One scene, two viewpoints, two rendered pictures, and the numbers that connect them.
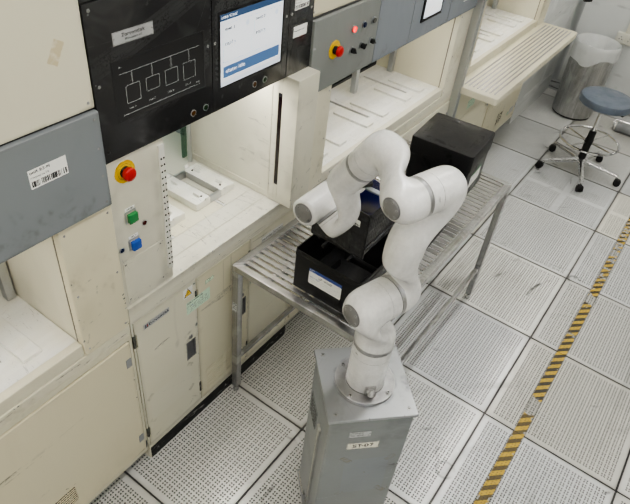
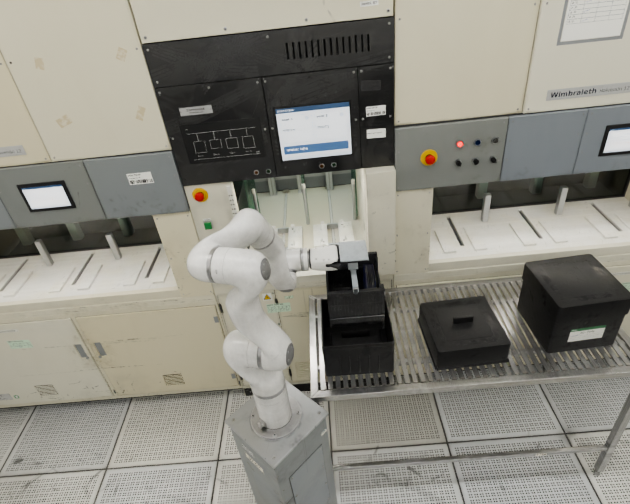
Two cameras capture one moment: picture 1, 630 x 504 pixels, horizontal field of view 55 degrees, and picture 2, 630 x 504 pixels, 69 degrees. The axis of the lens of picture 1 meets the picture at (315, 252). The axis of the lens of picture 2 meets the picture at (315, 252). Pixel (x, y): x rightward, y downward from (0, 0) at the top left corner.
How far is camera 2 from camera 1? 1.51 m
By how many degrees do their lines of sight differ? 48
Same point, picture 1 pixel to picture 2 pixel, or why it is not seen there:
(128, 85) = (195, 141)
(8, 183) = (115, 177)
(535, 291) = not seen: outside the picture
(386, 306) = (240, 351)
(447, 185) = (227, 263)
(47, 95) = (137, 135)
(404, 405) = (274, 453)
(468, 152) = (563, 300)
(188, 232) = not seen: hidden behind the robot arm
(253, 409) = not seen: hidden behind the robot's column
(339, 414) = (235, 421)
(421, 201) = (197, 264)
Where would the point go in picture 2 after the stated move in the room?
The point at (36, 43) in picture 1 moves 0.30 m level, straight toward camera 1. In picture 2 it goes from (127, 106) to (57, 136)
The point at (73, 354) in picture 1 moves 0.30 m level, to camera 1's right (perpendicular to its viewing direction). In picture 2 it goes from (172, 292) to (193, 326)
